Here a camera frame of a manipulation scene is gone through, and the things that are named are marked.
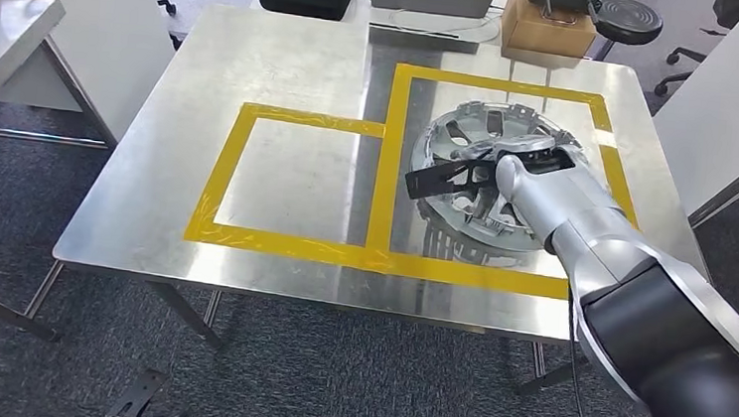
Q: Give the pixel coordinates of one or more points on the brown cardboard box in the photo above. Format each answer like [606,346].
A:
[541,36]

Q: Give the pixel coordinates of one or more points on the small yellow table tape rectangle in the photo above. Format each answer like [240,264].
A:
[218,182]

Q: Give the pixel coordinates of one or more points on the steel workbench table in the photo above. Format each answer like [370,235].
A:
[164,138]

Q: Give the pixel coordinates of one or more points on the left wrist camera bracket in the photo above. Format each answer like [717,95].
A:
[136,400]

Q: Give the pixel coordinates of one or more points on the white cabinet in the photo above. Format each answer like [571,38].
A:
[720,116]
[113,22]

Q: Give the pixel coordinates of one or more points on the silver wheel cover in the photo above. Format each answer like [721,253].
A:
[441,133]

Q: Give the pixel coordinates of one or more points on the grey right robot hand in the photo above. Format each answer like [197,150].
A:
[513,144]

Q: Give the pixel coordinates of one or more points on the black round stool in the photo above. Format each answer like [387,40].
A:
[628,19]

